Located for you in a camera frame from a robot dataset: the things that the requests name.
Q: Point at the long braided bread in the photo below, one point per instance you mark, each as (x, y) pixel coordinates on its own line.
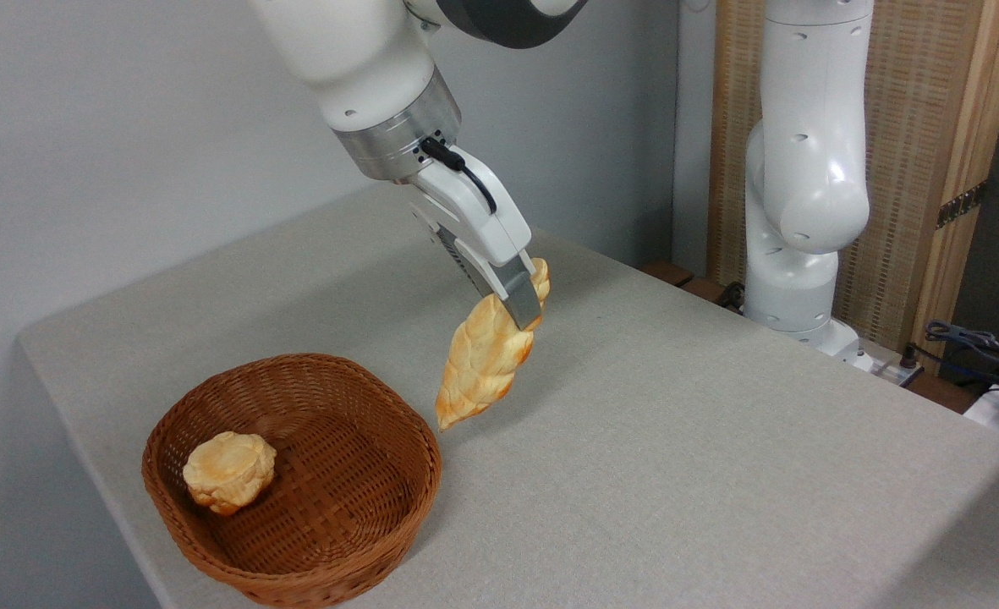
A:
(482, 364)

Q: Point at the round bread roll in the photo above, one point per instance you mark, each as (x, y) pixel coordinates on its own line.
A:
(228, 469)

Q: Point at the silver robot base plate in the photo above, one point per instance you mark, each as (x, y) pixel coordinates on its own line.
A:
(884, 365)

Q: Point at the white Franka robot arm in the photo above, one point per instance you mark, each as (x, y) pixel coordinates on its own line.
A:
(812, 169)

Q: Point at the wooden woven screen panel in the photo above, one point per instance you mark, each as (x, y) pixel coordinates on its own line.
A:
(909, 127)

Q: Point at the brown wicker basket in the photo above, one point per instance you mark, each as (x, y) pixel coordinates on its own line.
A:
(338, 474)

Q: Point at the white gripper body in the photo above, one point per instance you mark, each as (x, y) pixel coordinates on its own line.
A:
(482, 211)

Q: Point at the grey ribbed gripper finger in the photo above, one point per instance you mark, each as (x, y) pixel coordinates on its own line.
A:
(520, 292)
(463, 262)

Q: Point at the brown wooden block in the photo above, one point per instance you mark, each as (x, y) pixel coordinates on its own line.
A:
(666, 272)

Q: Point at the dark metal hinge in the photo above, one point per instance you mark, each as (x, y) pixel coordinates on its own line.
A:
(962, 205)

